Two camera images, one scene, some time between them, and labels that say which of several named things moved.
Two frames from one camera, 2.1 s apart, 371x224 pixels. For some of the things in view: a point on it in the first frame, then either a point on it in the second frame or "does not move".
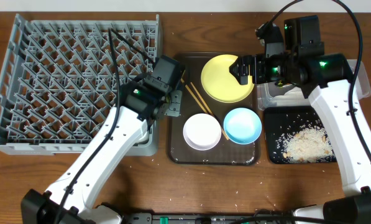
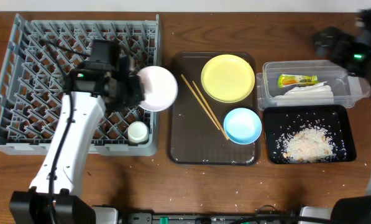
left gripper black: x=167 y=101 → x=135 y=92
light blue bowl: x=242 y=126 does not move
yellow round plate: x=220 y=84 does not move
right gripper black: x=258 y=61 → x=338 y=55
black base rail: x=148 y=218 does not move
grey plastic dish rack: x=58 y=79 does not move
